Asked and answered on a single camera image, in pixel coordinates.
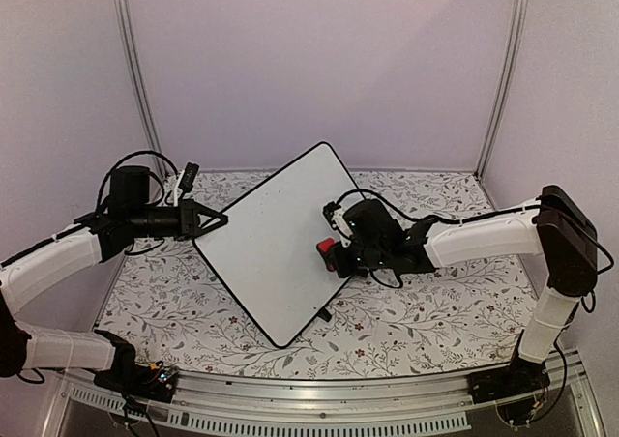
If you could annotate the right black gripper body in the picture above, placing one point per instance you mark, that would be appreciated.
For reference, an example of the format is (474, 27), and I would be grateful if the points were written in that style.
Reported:
(347, 268)

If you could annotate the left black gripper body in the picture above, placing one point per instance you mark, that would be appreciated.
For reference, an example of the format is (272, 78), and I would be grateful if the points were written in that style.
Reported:
(186, 222)

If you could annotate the red whiteboard eraser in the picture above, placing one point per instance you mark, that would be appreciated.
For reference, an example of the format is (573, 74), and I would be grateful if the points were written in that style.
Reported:
(324, 246)

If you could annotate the white whiteboard with black frame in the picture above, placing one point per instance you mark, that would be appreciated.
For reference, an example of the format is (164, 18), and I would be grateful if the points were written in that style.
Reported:
(266, 256)

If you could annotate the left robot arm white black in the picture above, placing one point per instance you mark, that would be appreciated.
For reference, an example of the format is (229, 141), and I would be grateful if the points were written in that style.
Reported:
(124, 213)

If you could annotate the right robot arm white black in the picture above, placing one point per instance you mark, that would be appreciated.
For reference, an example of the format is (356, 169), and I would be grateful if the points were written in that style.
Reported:
(550, 225)

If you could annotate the black whiteboard stand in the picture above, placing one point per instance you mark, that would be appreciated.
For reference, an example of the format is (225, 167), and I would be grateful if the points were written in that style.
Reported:
(324, 315)

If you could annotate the floral patterned table mat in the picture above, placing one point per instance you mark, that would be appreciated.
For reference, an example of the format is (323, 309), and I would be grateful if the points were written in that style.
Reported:
(172, 308)

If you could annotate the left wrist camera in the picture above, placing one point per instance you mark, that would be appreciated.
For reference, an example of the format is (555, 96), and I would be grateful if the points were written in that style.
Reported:
(184, 182)

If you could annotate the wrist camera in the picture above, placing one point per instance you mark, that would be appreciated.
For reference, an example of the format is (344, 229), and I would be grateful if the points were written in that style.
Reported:
(334, 214)
(184, 182)

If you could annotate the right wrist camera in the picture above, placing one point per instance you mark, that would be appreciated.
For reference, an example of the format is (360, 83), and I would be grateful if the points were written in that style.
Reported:
(334, 214)

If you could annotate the front aluminium rail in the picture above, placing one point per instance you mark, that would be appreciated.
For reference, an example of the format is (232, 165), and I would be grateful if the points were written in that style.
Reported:
(420, 405)

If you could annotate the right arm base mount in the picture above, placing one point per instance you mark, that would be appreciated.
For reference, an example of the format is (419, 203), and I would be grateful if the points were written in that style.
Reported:
(503, 384)

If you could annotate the left aluminium frame post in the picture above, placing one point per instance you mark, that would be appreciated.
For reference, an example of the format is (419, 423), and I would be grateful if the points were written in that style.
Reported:
(129, 44)

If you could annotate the aluminium frame post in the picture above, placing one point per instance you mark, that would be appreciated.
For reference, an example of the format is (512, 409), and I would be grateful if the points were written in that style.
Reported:
(129, 44)
(516, 27)

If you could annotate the right aluminium frame post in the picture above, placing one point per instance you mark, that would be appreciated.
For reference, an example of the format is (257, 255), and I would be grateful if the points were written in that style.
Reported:
(516, 27)

